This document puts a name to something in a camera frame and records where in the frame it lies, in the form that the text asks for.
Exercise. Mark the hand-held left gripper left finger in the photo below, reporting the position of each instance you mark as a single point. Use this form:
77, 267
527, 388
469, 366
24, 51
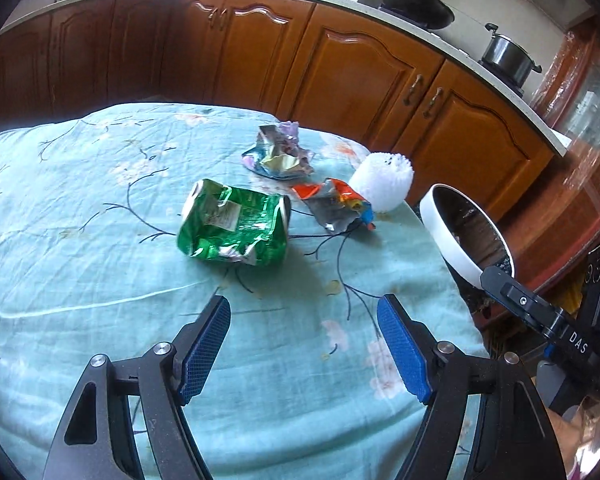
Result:
205, 350

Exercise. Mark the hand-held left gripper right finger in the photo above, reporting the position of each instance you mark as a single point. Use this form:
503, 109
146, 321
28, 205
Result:
405, 350

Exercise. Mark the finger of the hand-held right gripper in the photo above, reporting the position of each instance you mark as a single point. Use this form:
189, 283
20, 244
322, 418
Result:
520, 302

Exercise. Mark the white rimmed waste bin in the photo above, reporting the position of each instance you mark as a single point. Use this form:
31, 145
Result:
470, 225

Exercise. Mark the crushed green drink can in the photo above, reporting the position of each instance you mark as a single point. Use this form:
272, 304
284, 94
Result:
240, 230

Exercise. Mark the person's right hand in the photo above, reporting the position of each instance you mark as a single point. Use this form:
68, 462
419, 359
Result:
565, 440

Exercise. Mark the light blue floral tablecloth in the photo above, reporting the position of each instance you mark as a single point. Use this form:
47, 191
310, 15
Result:
105, 260

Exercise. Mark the torn red foil wrapper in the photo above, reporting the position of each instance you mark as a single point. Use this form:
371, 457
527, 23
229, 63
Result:
335, 200

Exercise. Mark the round white foam fruit net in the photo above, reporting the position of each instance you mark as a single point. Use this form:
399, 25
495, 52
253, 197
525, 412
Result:
382, 182

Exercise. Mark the wooden glass door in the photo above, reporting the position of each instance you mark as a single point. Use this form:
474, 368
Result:
585, 110

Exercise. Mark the crumpled purple foil wrapper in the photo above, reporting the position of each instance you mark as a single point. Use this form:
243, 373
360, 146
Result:
280, 155

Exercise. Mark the black gas stove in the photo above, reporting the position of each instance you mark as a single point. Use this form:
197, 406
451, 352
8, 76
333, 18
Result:
515, 87

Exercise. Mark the steel cooking pot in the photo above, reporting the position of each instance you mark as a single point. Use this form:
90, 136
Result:
505, 55

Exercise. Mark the wooden lower cabinets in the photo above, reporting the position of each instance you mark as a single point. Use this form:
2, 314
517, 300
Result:
350, 75

